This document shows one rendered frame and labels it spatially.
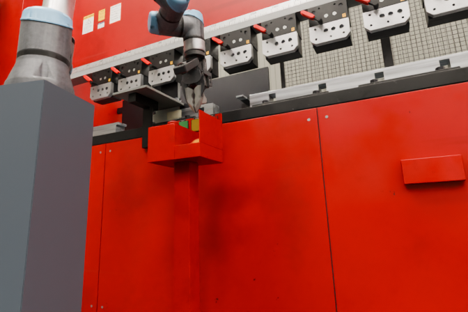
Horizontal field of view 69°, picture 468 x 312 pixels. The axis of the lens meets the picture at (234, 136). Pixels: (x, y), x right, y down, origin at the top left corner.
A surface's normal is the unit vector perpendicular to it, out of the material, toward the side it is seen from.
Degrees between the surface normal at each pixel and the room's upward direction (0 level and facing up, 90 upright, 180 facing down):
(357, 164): 90
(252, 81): 90
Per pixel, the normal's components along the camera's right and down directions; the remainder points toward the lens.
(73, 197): 0.98, -0.08
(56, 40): 0.77, -0.18
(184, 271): -0.41, -0.20
